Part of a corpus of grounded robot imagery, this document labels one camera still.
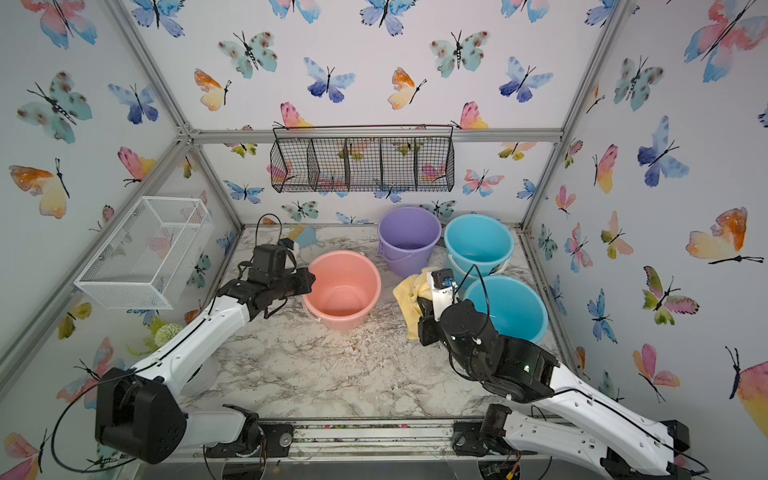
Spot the pink plastic bucket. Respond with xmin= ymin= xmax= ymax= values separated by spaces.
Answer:
xmin=302 ymin=250 xmax=382 ymax=332

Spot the cream yellow microfibre cloth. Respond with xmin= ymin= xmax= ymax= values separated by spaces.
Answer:
xmin=393 ymin=267 xmax=436 ymax=340

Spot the teal bucket with sticker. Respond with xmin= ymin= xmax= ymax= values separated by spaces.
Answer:
xmin=443 ymin=214 xmax=515 ymax=283

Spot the purple plastic bucket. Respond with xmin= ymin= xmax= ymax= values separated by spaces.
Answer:
xmin=377 ymin=206 xmax=442 ymax=277

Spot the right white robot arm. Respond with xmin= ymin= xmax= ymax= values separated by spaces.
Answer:
xmin=417 ymin=298 xmax=694 ymax=479

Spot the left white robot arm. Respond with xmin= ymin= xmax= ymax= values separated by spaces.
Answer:
xmin=95 ymin=244 xmax=316 ymax=464

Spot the artificial flower pot plant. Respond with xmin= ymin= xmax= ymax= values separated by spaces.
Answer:
xmin=126 ymin=316 xmax=183 ymax=357

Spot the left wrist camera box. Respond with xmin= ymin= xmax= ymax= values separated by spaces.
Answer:
xmin=278 ymin=237 xmax=300 ymax=255

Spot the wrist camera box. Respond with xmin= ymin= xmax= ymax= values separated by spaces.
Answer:
xmin=278 ymin=237 xmax=300 ymax=255
xmin=427 ymin=268 xmax=458 ymax=322

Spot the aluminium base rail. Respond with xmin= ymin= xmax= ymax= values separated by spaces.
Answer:
xmin=179 ymin=418 xmax=625 ymax=463

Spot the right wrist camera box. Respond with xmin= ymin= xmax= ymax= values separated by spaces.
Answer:
xmin=427 ymin=268 xmax=458 ymax=322

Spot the white mesh wall basket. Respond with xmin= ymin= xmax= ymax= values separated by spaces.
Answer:
xmin=74 ymin=196 xmax=214 ymax=310

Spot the black wire wall basket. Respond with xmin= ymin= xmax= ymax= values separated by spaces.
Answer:
xmin=268 ymin=124 xmax=455 ymax=193

